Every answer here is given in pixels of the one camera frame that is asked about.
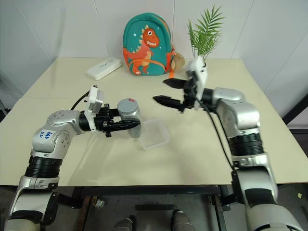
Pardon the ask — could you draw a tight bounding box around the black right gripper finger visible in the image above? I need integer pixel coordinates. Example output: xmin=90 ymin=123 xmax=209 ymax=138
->
xmin=153 ymin=95 xmax=182 ymax=110
xmin=163 ymin=78 xmax=188 ymax=90

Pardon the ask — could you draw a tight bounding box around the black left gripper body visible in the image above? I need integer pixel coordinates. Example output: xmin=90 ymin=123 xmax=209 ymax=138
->
xmin=95 ymin=103 xmax=120 ymax=138

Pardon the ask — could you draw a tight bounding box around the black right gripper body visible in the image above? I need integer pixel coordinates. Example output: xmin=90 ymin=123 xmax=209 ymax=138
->
xmin=179 ymin=72 xmax=202 ymax=113

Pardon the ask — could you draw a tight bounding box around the clear jar with dark contents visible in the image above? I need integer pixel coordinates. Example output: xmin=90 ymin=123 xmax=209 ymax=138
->
xmin=118 ymin=109 xmax=143 ymax=140

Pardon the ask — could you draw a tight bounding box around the grey jar lid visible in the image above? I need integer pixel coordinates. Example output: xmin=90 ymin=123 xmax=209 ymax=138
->
xmin=117 ymin=98 xmax=141 ymax=116

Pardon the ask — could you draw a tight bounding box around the clear plastic box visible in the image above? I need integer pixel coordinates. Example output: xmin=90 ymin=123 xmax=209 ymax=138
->
xmin=138 ymin=119 xmax=171 ymax=151

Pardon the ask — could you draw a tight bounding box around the beige plush pendant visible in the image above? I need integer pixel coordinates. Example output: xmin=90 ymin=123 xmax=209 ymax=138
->
xmin=173 ymin=52 xmax=186 ymax=72

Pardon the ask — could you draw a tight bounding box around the white oblong case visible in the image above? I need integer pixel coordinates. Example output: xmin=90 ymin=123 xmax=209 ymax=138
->
xmin=86 ymin=57 xmax=123 ymax=80

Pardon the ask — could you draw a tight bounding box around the teal dinosaur backpack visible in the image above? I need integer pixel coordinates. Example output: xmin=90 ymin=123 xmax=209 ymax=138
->
xmin=123 ymin=13 xmax=178 ymax=79

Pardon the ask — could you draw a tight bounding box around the green fern plant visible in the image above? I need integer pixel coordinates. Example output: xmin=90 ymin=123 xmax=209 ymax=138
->
xmin=187 ymin=5 xmax=226 ymax=62

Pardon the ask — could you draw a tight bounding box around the rusty metal leg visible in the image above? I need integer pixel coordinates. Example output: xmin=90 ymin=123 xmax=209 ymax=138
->
xmin=80 ymin=195 xmax=91 ymax=231

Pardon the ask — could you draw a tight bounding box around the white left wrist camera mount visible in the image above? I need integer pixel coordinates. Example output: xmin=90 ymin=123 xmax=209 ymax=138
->
xmin=84 ymin=85 xmax=105 ymax=133

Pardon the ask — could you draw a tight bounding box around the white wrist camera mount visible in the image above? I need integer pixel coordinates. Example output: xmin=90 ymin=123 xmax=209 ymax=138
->
xmin=84 ymin=85 xmax=105 ymax=133
xmin=187 ymin=55 xmax=209 ymax=110

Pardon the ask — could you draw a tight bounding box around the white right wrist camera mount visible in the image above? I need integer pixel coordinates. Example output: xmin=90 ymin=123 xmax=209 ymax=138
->
xmin=187 ymin=55 xmax=209 ymax=110

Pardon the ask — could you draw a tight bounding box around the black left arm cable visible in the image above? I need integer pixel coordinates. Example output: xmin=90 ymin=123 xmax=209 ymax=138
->
xmin=71 ymin=90 xmax=91 ymax=111

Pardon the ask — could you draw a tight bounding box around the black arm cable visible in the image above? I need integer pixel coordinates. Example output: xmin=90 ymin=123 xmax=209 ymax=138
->
xmin=71 ymin=90 xmax=91 ymax=111
xmin=196 ymin=96 xmax=238 ymax=177

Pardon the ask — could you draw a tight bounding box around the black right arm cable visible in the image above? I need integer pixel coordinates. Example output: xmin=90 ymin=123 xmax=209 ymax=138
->
xmin=196 ymin=96 xmax=238 ymax=177

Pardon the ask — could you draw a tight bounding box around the black metal table frame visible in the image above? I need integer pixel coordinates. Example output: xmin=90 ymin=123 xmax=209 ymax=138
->
xmin=56 ymin=184 xmax=233 ymax=231

